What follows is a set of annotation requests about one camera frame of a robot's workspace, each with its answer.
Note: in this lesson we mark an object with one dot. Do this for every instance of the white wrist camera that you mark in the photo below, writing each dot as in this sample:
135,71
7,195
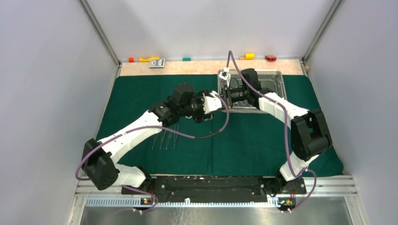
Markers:
225,75
212,102

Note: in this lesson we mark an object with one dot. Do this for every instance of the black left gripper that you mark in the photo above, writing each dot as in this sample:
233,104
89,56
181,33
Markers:
202,116

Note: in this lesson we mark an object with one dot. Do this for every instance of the red toy block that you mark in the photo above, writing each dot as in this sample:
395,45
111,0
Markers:
270,58

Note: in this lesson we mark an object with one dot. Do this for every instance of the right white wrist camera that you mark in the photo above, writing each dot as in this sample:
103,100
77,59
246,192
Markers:
225,75

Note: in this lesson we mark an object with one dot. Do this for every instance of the playing card box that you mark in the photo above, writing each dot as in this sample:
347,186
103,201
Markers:
157,63

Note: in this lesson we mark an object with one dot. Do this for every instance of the yellow toy piece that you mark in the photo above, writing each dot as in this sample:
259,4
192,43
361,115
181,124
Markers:
141,59

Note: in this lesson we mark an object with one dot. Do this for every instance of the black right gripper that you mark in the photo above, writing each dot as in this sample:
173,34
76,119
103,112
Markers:
230,96

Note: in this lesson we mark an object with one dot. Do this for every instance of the steel tweezers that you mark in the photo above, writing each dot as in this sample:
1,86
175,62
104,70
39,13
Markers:
155,137
162,139
175,136
169,140

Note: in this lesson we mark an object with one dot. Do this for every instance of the yellow wooden block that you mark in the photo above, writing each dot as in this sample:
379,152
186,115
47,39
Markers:
249,56

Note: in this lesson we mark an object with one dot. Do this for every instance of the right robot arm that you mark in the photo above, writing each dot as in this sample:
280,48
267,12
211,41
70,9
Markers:
306,132

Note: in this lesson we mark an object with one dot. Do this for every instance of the metal mesh instrument tray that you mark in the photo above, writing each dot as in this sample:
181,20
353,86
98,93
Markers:
272,79

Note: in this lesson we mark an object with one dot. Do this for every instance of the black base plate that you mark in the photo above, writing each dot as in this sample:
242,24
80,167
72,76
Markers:
222,196

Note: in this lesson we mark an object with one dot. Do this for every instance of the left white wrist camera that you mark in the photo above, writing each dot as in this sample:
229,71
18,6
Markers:
212,102

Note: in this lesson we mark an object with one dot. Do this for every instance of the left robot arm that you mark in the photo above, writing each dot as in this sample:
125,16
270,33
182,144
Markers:
101,158

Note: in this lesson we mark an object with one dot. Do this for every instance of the aluminium frame rail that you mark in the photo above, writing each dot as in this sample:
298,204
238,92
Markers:
341,185

